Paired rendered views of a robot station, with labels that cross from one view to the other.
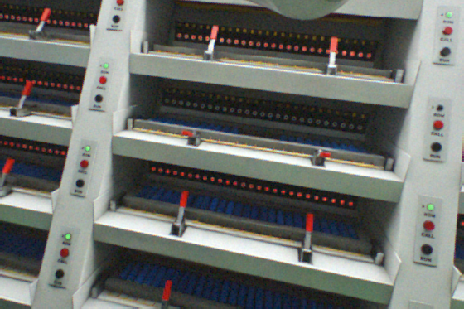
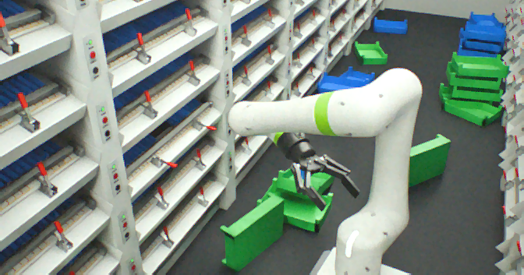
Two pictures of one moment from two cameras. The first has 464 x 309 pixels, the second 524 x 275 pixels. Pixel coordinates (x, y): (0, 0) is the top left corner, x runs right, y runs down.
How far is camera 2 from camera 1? 159 cm
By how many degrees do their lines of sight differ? 79
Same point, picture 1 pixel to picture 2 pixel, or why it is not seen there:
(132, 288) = (144, 248)
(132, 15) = (114, 123)
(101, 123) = (123, 198)
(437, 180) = (228, 104)
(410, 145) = (222, 96)
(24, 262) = not seen: outside the picture
